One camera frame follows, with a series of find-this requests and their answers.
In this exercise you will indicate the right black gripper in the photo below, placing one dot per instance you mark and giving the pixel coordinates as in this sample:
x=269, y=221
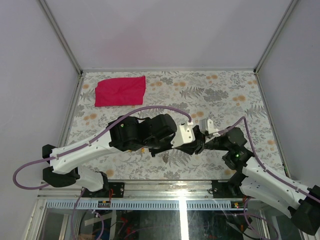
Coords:
x=197, y=146

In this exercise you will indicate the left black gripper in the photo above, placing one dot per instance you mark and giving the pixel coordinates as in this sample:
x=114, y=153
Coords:
x=168, y=146

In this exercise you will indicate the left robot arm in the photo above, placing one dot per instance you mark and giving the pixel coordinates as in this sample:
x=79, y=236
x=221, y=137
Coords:
x=66, y=164

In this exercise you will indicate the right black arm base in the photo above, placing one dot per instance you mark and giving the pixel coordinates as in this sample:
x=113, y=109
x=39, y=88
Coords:
x=221, y=189

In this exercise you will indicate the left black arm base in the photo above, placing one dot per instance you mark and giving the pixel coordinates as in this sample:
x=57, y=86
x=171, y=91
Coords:
x=117, y=189

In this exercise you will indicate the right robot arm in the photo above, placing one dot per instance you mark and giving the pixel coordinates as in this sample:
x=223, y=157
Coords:
x=254, y=178

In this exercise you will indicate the pink folded cloth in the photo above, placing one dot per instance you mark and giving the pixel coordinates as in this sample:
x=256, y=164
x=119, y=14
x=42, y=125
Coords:
x=120, y=91

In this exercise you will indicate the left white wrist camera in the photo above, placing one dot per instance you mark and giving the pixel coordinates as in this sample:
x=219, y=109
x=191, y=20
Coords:
x=183, y=135

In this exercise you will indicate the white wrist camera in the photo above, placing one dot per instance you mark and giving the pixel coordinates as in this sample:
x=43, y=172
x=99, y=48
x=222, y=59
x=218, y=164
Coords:
x=207, y=127
x=183, y=135

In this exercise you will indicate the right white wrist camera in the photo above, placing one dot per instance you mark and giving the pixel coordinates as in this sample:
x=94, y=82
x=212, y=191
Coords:
x=207, y=127

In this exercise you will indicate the aluminium front rail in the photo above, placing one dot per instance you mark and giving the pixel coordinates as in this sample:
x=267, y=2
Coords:
x=142, y=190

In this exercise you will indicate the white slotted cable duct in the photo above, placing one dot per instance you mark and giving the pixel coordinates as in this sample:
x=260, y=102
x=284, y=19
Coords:
x=121, y=204

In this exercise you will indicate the right aluminium frame post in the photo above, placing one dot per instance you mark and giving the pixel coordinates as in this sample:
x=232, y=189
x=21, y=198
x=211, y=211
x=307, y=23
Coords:
x=280, y=27

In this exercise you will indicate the aluminium frame post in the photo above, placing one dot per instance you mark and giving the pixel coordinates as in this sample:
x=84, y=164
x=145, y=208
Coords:
x=280, y=27
x=59, y=34

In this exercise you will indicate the left aluminium frame post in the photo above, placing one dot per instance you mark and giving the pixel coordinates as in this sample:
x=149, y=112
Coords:
x=59, y=34

